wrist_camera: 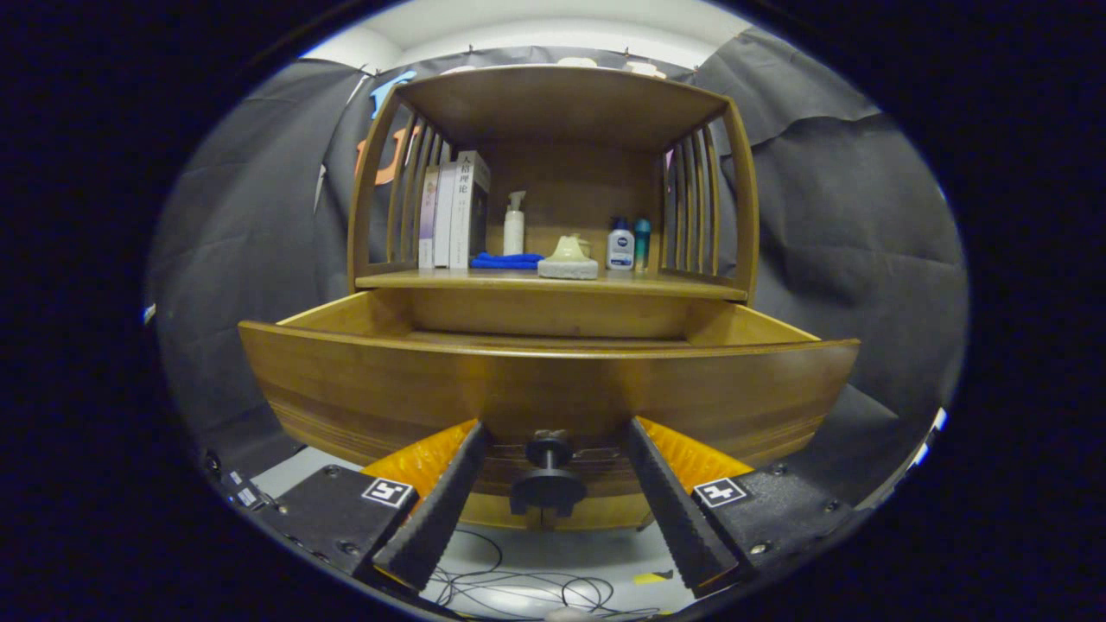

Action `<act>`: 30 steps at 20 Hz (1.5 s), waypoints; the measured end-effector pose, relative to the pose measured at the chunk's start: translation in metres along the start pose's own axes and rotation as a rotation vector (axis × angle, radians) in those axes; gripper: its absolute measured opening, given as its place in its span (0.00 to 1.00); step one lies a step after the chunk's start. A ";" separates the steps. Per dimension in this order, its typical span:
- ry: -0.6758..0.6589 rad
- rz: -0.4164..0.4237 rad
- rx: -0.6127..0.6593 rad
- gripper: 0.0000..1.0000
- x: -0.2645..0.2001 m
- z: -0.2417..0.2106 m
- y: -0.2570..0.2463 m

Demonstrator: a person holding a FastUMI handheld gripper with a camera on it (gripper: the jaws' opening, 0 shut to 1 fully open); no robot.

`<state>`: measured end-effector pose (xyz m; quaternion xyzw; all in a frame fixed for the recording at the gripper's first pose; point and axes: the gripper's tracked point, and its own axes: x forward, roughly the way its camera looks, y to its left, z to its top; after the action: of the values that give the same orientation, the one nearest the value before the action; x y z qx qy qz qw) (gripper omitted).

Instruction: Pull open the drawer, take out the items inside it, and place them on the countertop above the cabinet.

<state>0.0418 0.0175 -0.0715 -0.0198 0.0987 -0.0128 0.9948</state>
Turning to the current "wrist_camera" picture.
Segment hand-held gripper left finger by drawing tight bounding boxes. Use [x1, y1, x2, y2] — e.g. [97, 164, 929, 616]
[251, 419, 495, 593]

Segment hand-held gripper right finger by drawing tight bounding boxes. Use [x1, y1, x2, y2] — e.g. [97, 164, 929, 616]
[624, 416, 865, 599]

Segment black drawer knob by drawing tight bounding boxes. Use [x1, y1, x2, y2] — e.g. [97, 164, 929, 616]
[510, 429, 588, 519]

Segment wooden drawer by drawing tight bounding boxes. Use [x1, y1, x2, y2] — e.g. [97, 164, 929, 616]
[238, 289, 861, 532]

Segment pale green handled sponge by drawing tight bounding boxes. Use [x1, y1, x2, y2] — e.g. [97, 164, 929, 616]
[537, 235, 600, 281]

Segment wooden countertop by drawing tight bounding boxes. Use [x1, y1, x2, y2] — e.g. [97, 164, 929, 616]
[354, 268, 749, 303]

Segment wooden cabinet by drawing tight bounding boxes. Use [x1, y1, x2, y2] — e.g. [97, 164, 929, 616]
[238, 64, 861, 532]

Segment blue folded cloth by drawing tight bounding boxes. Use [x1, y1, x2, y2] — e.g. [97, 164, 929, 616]
[470, 251, 545, 270]

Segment white lotion bottle blue cap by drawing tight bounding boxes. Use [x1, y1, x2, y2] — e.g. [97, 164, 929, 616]
[606, 217, 636, 272]

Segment thin lilac book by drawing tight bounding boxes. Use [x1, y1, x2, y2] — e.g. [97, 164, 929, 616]
[418, 166, 440, 270]

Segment white pump bottle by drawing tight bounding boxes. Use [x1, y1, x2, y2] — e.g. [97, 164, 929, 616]
[504, 191, 527, 257]

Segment thin white book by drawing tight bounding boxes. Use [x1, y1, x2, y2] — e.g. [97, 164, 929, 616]
[433, 162, 459, 270]

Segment thick book with dark cover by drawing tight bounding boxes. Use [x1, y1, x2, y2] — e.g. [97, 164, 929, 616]
[448, 150, 492, 270]

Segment black floor cables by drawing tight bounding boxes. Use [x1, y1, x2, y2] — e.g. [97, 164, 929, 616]
[428, 527, 662, 621]

